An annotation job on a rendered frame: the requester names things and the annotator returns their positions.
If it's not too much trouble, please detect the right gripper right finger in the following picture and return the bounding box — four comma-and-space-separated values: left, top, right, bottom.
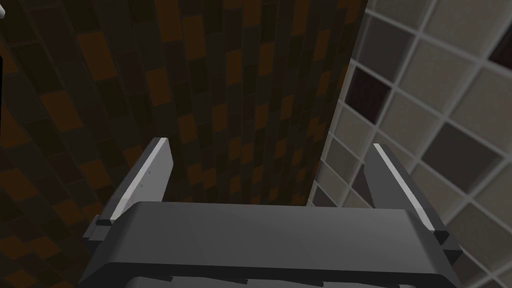
363, 142, 464, 265

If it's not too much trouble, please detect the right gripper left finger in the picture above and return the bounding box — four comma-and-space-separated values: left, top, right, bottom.
83, 137, 174, 242

